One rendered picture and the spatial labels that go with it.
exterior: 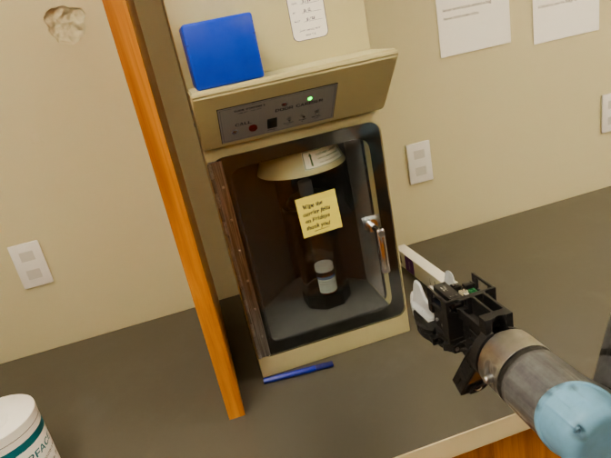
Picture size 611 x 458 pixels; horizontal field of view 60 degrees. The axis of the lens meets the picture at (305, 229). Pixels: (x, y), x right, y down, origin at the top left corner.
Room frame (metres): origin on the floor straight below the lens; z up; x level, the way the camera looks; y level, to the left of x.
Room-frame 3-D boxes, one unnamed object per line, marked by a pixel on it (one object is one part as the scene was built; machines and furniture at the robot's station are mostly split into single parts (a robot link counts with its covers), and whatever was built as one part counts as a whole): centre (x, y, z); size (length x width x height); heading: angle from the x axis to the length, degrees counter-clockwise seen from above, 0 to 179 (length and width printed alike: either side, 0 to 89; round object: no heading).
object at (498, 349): (0.49, -0.20, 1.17); 0.08 x 0.05 x 0.08; 101
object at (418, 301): (0.67, -0.14, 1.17); 0.09 x 0.03 x 0.06; 17
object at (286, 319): (0.90, -0.02, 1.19); 0.30 x 0.01 x 0.40; 100
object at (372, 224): (0.89, -0.13, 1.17); 0.05 x 0.03 x 0.10; 10
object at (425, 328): (0.62, -0.15, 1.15); 0.09 x 0.05 x 0.02; 17
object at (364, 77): (0.85, -0.03, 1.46); 0.32 x 0.12 x 0.10; 101
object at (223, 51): (0.84, 0.07, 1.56); 0.10 x 0.10 x 0.09; 11
